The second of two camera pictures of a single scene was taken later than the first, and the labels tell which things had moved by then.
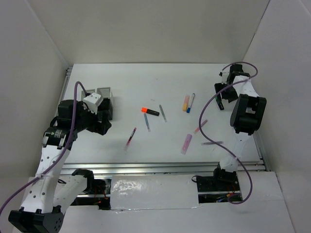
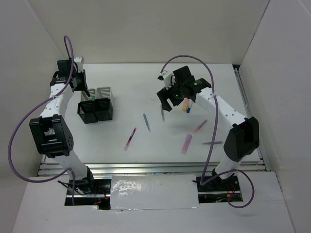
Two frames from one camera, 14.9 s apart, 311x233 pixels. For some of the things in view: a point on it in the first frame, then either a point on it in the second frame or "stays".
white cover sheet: (153, 191) stays
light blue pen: (147, 123) stays
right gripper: (231, 97) to (164, 93)
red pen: (129, 139) stays
